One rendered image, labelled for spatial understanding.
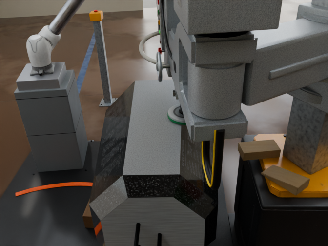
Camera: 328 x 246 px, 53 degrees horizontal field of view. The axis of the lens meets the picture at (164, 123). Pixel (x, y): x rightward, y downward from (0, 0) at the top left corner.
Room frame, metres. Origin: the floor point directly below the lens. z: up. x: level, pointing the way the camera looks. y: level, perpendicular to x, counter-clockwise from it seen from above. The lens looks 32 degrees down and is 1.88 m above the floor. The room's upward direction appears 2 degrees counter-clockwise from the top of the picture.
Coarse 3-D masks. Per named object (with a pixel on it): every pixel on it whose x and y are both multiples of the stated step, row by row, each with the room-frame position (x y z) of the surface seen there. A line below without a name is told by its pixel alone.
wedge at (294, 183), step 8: (272, 168) 1.27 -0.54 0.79; (280, 168) 1.27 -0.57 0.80; (272, 176) 1.21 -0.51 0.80; (280, 176) 1.20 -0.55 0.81; (288, 176) 1.19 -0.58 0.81; (296, 176) 1.18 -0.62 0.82; (304, 176) 1.17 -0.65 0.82; (280, 184) 1.16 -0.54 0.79; (288, 184) 1.13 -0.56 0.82; (296, 184) 1.12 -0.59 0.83; (304, 184) 1.13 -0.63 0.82; (296, 192) 1.09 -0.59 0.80
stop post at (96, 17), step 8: (96, 16) 3.51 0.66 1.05; (96, 24) 3.53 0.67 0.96; (96, 32) 3.53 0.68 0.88; (96, 40) 3.53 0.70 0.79; (104, 48) 3.57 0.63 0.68; (104, 56) 3.53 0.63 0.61; (104, 64) 3.53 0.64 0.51; (104, 72) 3.53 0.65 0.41; (104, 80) 3.53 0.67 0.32; (104, 88) 3.53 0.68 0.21; (104, 96) 3.53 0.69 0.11; (104, 104) 3.50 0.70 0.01
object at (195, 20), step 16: (176, 0) 1.08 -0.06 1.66; (192, 0) 0.86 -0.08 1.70; (208, 0) 0.87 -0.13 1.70; (224, 0) 0.87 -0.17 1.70; (240, 0) 0.87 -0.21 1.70; (256, 0) 0.88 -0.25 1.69; (272, 0) 0.88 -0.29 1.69; (192, 16) 0.86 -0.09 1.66; (208, 16) 0.87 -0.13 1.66; (224, 16) 0.87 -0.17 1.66; (240, 16) 0.87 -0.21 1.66; (256, 16) 0.88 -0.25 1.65; (272, 16) 0.88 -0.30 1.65; (192, 32) 0.86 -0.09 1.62; (208, 32) 0.87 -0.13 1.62; (224, 32) 0.87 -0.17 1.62; (240, 32) 0.96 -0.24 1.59
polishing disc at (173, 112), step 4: (176, 104) 1.79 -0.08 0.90; (172, 108) 1.74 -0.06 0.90; (176, 108) 1.74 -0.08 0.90; (168, 112) 1.70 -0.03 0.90; (172, 112) 1.69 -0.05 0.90; (176, 112) 1.69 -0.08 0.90; (172, 116) 1.65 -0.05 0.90; (176, 116) 1.65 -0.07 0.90; (180, 116) 1.65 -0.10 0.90; (176, 120) 1.61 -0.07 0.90; (180, 120) 1.60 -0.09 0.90; (184, 120) 1.60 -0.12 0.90
